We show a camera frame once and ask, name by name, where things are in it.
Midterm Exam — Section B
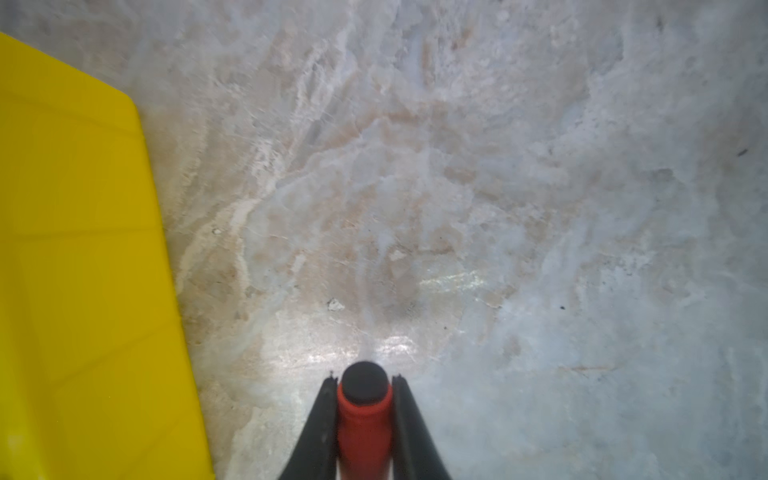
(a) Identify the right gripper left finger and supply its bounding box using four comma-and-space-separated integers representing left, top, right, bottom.
278, 376, 338, 480

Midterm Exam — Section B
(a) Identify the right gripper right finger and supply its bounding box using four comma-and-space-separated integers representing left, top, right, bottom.
392, 375, 451, 480

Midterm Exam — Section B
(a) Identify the red black screwdriver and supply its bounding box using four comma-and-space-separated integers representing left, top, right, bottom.
337, 361, 393, 480

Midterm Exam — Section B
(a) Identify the yellow plastic bin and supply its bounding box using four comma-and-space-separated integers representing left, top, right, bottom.
1, 36, 214, 479

